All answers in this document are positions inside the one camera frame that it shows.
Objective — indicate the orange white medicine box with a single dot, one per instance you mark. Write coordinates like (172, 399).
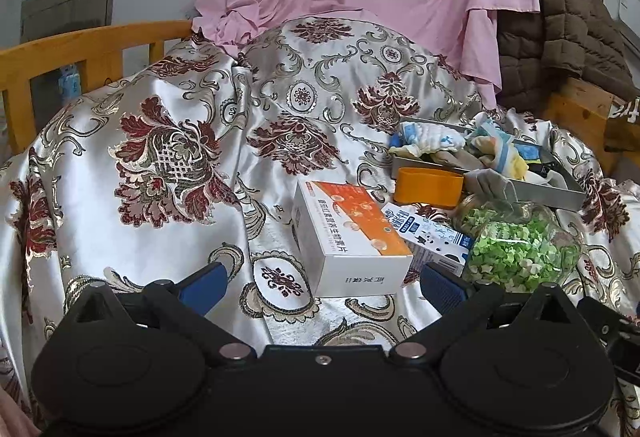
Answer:
(348, 247)

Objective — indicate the grey window frame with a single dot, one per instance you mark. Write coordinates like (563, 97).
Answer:
(44, 18)

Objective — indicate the grey glove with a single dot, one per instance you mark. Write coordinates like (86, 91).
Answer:
(490, 184)

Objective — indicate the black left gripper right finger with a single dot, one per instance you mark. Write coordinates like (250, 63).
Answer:
(462, 306)

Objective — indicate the metal tray with frog painting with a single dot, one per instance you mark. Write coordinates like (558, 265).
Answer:
(538, 160)

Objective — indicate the white baby hat blue print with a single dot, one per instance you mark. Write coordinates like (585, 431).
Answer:
(415, 139)

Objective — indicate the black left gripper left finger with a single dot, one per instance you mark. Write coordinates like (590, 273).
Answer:
(182, 308)

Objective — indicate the white blue patterned cloth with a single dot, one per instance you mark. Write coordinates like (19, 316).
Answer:
(551, 178)

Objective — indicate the white air conditioner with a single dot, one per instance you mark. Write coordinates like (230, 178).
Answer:
(626, 15)

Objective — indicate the brown quilted jacket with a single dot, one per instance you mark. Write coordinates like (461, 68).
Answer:
(566, 38)

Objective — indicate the orange silicone cup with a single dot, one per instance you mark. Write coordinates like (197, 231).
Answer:
(436, 187)

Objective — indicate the striped colourful towel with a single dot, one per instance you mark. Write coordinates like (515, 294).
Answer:
(496, 150)

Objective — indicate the floral satin bedspread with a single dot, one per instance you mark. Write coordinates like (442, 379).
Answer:
(196, 159)

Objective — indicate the bag of green beads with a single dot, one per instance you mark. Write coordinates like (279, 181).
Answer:
(515, 245)

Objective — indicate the beige grey sock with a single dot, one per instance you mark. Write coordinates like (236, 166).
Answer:
(460, 159)

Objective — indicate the small milk carton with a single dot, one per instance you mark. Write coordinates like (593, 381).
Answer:
(430, 242)

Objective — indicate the wooden bed frame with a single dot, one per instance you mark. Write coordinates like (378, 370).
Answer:
(578, 106)

